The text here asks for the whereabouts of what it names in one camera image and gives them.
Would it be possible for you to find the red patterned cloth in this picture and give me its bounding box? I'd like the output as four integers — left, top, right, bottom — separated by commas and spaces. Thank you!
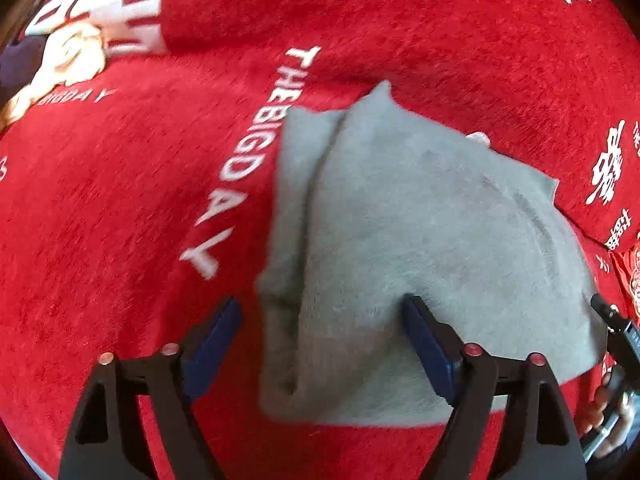
611, 244, 640, 318

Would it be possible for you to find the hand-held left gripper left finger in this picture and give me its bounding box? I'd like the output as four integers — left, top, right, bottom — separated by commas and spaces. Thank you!
57, 297, 243, 480

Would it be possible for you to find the red printed blanket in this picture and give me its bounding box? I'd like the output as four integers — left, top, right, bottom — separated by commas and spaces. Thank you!
0, 0, 640, 480

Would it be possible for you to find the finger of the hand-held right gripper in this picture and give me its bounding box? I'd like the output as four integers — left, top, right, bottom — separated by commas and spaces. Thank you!
590, 292, 640, 367

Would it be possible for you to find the yellow orange garment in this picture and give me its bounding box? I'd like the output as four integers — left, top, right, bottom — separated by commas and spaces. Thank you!
0, 25, 107, 131

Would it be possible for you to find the person's right hand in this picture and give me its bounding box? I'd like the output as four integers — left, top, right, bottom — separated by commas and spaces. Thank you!
575, 370, 637, 461

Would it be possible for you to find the dark purple garment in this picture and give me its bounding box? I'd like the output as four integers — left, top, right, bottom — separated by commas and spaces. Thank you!
0, 40, 48, 106

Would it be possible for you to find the grey knit sweater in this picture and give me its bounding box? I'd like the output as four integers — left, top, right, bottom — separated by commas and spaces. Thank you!
255, 80, 608, 428

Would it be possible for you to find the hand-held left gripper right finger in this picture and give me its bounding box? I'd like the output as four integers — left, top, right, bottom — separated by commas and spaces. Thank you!
402, 294, 588, 480

